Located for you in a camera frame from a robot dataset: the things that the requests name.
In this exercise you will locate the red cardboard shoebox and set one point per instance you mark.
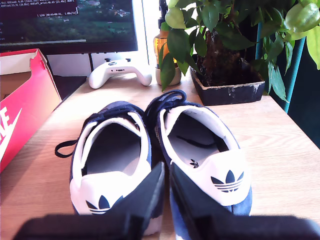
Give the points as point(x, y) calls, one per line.
point(30, 112)

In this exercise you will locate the wide black computer monitor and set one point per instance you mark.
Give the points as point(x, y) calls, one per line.
point(62, 25)

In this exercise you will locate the teal metal stand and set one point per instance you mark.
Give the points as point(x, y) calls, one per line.
point(295, 75)

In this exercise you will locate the blue suede shoe white stripes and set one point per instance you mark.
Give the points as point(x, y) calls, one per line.
point(225, 160)
point(100, 185)

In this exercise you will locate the black desk pad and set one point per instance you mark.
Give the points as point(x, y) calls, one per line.
point(70, 86)

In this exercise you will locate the black rectangular planter tray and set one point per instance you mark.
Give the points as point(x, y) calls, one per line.
point(232, 95)

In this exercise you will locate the amber glass pump bottle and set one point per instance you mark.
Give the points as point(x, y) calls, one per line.
point(160, 47)

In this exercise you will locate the small cream ceramic pot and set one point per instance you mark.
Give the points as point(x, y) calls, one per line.
point(158, 76)

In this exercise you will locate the green leafy potted plant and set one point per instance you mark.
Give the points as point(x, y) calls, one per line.
point(225, 25)

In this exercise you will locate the white game controller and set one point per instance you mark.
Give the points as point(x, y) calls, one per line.
point(100, 77)

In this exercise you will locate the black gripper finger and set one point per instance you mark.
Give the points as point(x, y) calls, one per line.
point(195, 200)
point(140, 200)

